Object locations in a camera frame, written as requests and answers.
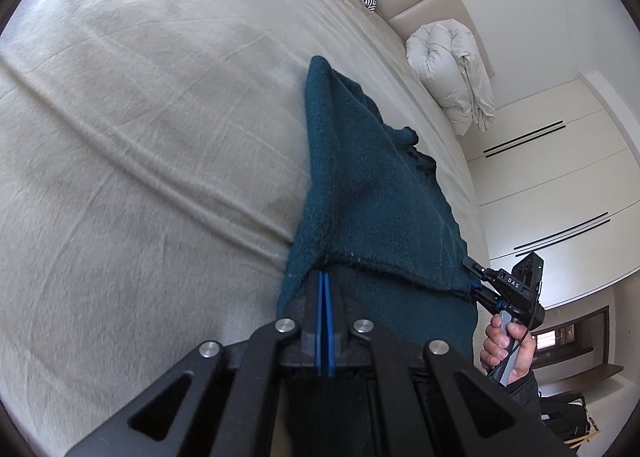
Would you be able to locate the beige bed sheet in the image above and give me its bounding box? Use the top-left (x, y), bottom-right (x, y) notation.
top-left (1, 0), bottom-right (488, 456)

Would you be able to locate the white wardrobe with black handles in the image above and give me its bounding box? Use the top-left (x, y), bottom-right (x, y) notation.
top-left (461, 80), bottom-right (639, 309)

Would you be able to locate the black sleeve right forearm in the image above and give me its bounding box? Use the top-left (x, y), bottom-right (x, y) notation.
top-left (506, 370), bottom-right (541, 419)

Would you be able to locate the right hand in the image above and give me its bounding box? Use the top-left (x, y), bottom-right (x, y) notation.
top-left (480, 315), bottom-right (537, 385)

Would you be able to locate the dark wooden desk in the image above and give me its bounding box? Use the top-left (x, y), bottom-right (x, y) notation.
top-left (533, 307), bottom-right (624, 397)

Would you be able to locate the dark green knit sweater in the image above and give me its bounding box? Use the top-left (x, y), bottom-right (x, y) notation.
top-left (277, 56), bottom-right (478, 359)

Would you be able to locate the folded white duvet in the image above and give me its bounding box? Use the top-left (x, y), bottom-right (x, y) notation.
top-left (406, 19), bottom-right (496, 136)

